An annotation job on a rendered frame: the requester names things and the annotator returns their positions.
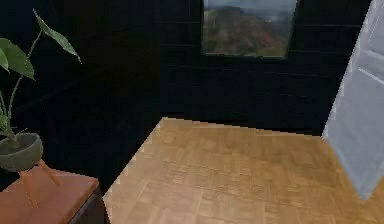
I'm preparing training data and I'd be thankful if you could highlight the framed landscape picture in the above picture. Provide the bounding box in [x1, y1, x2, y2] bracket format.
[200, 0, 299, 60]

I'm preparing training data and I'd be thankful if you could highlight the brown wooden cabinet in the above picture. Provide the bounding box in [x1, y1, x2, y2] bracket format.
[0, 165, 107, 224]

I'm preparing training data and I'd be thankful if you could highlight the pale grey room door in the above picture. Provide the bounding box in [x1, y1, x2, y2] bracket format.
[321, 0, 384, 201]

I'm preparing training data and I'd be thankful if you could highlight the green house plant in pot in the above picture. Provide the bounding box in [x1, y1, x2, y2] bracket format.
[0, 8, 83, 208]

